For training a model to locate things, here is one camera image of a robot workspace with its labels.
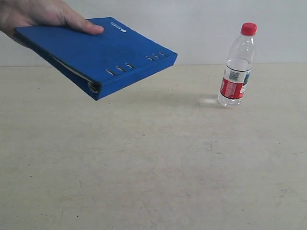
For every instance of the clear bottle red label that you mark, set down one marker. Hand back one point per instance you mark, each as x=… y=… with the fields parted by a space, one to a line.
x=238 y=67

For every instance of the person's bare hand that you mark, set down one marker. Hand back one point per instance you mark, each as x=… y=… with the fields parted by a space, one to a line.
x=23 y=13

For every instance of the blue ring binder notebook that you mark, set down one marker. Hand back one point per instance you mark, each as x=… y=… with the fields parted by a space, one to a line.
x=98 y=64

